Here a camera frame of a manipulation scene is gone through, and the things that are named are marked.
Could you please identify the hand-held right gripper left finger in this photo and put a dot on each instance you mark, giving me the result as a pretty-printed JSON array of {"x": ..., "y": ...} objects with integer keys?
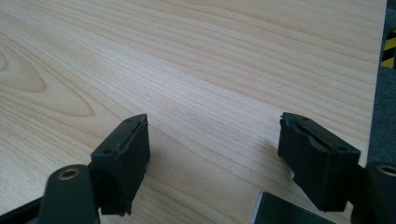
[{"x": 124, "y": 168}]

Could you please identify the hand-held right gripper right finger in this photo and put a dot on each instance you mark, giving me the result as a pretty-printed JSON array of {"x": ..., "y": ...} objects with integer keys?
[{"x": 320, "y": 168}]

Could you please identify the yellow black striped tape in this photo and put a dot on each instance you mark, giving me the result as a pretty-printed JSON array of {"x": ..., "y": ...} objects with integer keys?
[{"x": 389, "y": 49}]

